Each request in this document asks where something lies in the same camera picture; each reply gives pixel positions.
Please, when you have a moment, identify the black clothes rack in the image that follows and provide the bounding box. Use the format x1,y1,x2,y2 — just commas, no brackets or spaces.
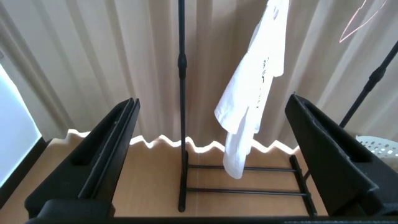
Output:
176,0,398,218

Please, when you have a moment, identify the white laundry basket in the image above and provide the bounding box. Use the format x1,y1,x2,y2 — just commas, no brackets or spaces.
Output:
355,134,398,174

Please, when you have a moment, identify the beige curtain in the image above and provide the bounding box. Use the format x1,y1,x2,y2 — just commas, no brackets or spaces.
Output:
0,0,398,150

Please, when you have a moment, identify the white printed t-shirt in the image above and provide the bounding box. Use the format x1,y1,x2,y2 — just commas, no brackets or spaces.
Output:
213,0,290,180

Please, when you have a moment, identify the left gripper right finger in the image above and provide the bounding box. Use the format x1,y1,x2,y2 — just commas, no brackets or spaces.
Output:
284,93,398,218

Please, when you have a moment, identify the pink clothes hanger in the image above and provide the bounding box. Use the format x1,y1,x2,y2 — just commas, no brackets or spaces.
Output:
338,0,389,44

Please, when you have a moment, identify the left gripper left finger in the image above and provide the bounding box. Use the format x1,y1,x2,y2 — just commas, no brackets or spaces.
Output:
24,97,141,219

